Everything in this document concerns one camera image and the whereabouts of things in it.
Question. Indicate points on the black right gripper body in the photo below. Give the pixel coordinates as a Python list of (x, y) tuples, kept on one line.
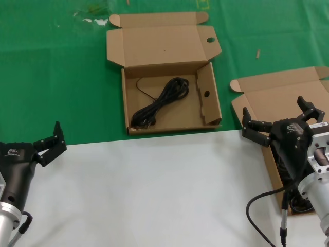
[(290, 144)]

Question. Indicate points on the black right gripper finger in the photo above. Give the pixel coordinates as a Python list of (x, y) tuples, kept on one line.
[(257, 129), (311, 110)]

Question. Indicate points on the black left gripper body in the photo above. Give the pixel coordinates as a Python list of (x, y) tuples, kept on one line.
[(15, 167)]

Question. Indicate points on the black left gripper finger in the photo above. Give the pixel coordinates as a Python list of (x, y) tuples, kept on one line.
[(52, 148)]

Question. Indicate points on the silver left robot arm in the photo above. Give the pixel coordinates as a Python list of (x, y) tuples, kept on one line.
[(6, 223)]

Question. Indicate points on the open cardboard box with hole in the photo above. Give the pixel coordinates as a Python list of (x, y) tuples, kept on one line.
[(164, 46)]

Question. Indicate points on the small tan wooden stick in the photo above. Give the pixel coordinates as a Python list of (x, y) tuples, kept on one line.
[(258, 54)]

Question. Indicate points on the green table mat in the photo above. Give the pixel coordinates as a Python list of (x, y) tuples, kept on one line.
[(51, 64)]

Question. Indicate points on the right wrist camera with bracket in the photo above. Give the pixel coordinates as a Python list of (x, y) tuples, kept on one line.
[(320, 149)]

